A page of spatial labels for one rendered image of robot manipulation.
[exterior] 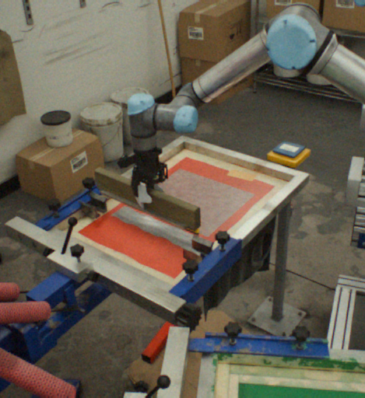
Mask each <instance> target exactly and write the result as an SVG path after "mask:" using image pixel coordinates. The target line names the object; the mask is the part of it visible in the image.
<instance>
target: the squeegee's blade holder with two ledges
mask: <svg viewBox="0 0 365 398"><path fill-rule="evenodd" d="M101 193H102V194H103V195H106V196H107V197H109V198H111V199H113V200H115V201H118V202H121V203H122V204H126V205H127V206H130V207H132V208H134V209H137V210H139V211H142V212H145V213H146V214H149V215H152V216H153V217H156V218H158V219H159V220H161V221H163V222H167V223H169V224H171V225H174V226H176V227H178V228H180V229H183V230H185V229H186V228H187V226H186V225H184V224H181V223H180V222H176V221H174V220H173V219H172V218H169V217H167V216H164V215H162V214H159V213H157V212H155V211H152V210H150V209H148V208H141V207H140V206H139V205H138V204H135V203H133V202H130V201H128V200H125V199H124V198H122V197H119V196H118V195H116V194H112V193H111V192H108V191H106V190H102V191H101Z"/></svg>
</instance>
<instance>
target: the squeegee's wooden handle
mask: <svg viewBox="0 0 365 398"><path fill-rule="evenodd" d="M94 176H95V181H96V185H97V189H98V190H106V191H108V192H111V193H112V194H116V195H118V196H119V197H122V198H124V199H125V200H128V201H130V202H133V203H135V204H138V202H137V201H136V199H135V196H134V194H133V192H132V186H131V183H132V180H130V179H128V178H126V177H123V176H119V175H117V174H115V173H114V172H111V171H110V170H107V169H104V168H102V167H99V168H98V169H95V170H94ZM146 191H147V194H148V195H149V196H150V197H151V198H152V203H150V204H149V203H145V208H148V209H150V210H152V211H155V212H157V213H159V214H162V215H164V216H167V217H169V218H172V219H173V220H174V221H176V222H180V223H181V224H184V225H186V226H187V229H191V230H193V231H196V230H197V229H198V228H199V227H201V213H200V207H198V206H196V205H193V204H190V203H188V202H185V201H182V200H180V199H177V198H175V197H174V196H172V195H169V194H165V193H164V192H161V191H159V190H156V189H152V188H149V187H148V186H146Z"/></svg>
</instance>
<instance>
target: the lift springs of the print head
mask: <svg viewBox="0 0 365 398"><path fill-rule="evenodd" d="M28 292H30V290H19V286H18V285H17V284H16V283H0V302H7V303H0V325H2V324H11V323H31V322H40V321H45V320H47V319H49V318H50V316H51V312H61V311H74V310H79V308H63V309H51V306H50V305H49V303H47V302H14V301H15V300H17V299H18V297H19V294H27V293H28ZM0 377H2V378H3V379H6V380H8V381H10V382H12V383H14V384H16V385H18V386H20V388H22V389H25V390H27V391H29V392H31V393H33V394H35V395H37V396H39V397H41V398H75V395H76V390H75V386H74V385H72V384H69V383H67V382H66V381H64V380H62V379H60V378H58V377H56V376H54V375H52V374H50V373H48V372H45V371H43V370H42V369H40V368H38V367H36V366H34V365H32V364H30V363H29V362H28V361H25V360H23V359H21V358H19V357H17V356H15V355H14V354H11V353H9V352H8V351H5V350H3V349H1V348H0Z"/></svg>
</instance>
